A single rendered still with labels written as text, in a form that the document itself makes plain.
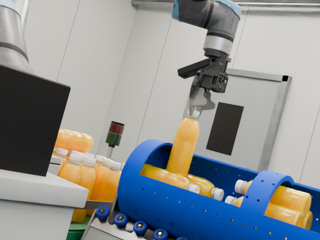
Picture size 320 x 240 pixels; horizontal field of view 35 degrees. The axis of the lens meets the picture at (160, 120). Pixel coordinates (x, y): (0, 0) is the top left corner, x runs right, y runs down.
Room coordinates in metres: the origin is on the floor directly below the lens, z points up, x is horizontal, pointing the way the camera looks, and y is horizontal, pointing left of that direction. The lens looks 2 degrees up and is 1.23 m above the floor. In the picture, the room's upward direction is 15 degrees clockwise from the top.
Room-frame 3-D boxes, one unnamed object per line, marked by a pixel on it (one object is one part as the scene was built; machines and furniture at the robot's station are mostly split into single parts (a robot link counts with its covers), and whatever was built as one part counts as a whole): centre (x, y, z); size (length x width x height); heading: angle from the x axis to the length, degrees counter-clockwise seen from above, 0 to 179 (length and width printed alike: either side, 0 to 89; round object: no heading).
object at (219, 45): (1.63, -0.12, 1.57); 0.10 x 0.09 x 0.05; 148
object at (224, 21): (1.63, -0.11, 1.66); 0.10 x 0.09 x 0.12; 95
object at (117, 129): (2.24, 0.17, 1.23); 0.06 x 0.06 x 0.04
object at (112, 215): (1.73, 0.04, 0.99); 0.10 x 0.02 x 0.12; 148
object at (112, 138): (2.24, 0.17, 1.18); 0.06 x 0.06 x 0.05
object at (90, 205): (1.78, 0.11, 0.96); 0.40 x 0.01 x 0.03; 148
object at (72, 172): (1.66, 0.23, 1.00); 0.07 x 0.07 x 0.19
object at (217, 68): (1.63, -0.12, 1.49); 0.09 x 0.08 x 0.12; 58
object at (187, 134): (1.64, -0.10, 1.24); 0.07 x 0.07 x 0.19
